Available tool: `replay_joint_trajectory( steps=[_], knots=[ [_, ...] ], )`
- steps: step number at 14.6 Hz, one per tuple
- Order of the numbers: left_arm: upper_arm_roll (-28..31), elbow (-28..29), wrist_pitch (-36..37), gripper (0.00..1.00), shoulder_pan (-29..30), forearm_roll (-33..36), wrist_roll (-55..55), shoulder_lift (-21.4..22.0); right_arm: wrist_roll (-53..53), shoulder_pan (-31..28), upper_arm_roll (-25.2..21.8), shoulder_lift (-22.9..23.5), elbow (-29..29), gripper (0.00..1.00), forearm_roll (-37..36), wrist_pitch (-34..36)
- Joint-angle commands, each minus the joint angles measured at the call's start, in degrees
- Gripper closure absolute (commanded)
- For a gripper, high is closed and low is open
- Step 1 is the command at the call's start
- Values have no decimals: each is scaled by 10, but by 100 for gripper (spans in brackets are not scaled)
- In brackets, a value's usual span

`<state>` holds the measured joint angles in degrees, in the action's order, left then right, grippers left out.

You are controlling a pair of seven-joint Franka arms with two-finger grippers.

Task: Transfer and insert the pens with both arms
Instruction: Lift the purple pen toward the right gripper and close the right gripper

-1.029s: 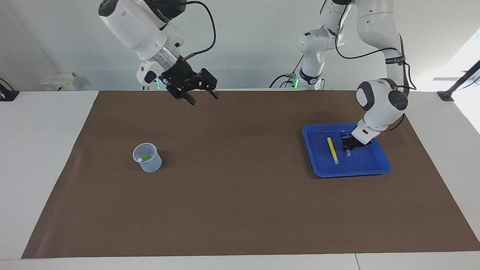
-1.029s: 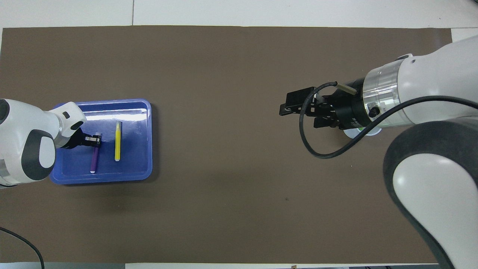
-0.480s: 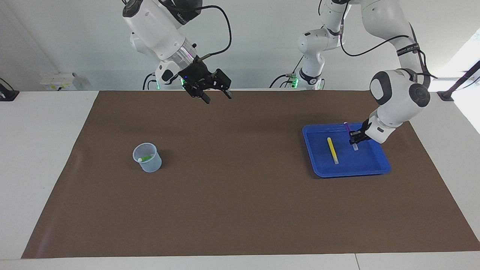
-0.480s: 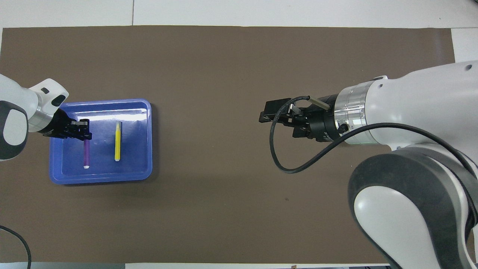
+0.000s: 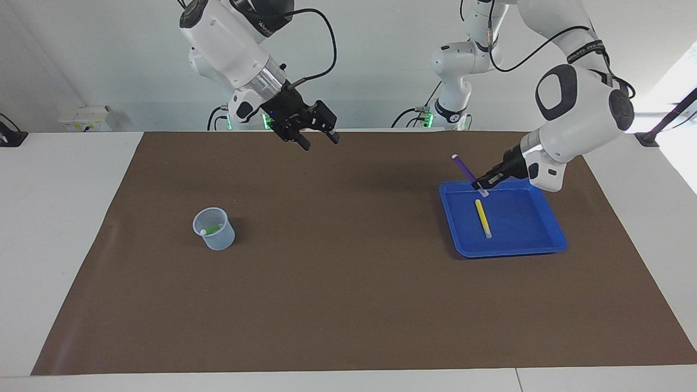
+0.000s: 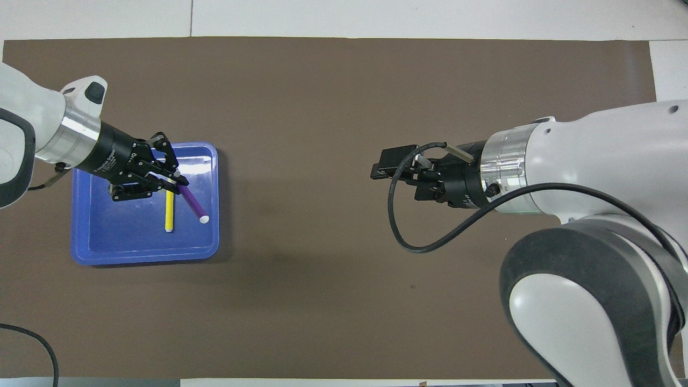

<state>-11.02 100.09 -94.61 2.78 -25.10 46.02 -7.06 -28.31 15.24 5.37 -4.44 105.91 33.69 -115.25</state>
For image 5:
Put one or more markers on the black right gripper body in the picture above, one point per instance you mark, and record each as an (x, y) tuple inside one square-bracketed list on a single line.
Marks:
[(288, 114)]

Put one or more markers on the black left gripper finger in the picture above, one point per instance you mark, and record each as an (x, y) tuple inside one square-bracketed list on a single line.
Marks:
[(496, 181), (490, 177)]

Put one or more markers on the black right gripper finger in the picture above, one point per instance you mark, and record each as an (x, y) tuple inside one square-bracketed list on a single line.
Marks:
[(301, 141), (328, 122)]

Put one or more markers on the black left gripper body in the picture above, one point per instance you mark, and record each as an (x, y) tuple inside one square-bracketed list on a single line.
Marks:
[(514, 165)]

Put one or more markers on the purple marker pen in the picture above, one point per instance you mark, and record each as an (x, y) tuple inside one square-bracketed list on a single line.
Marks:
[(464, 169)]

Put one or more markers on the yellow marker pen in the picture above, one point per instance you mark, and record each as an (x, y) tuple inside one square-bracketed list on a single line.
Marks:
[(483, 218)]

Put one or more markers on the green marker pen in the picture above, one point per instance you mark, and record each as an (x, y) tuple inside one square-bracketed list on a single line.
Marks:
[(212, 228)]

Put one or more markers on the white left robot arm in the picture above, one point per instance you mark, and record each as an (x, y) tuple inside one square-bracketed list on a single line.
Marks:
[(577, 114)]

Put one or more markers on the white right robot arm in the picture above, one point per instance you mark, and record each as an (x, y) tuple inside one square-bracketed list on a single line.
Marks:
[(223, 38)]

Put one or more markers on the blue plastic tray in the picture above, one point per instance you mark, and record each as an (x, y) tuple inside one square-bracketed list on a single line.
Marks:
[(528, 239)]

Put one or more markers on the translucent plastic cup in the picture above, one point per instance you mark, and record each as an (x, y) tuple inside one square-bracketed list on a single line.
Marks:
[(218, 242)]

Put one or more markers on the black angled stand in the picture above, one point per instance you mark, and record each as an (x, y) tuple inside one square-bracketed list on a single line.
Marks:
[(650, 137)]

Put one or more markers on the brown table mat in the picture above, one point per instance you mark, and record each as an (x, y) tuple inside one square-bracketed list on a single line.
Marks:
[(348, 299)]

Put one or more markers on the black table clamp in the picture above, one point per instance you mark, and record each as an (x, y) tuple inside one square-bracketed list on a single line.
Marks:
[(11, 136)]

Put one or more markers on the white wall socket box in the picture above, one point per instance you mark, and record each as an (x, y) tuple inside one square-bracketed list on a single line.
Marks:
[(87, 118)]

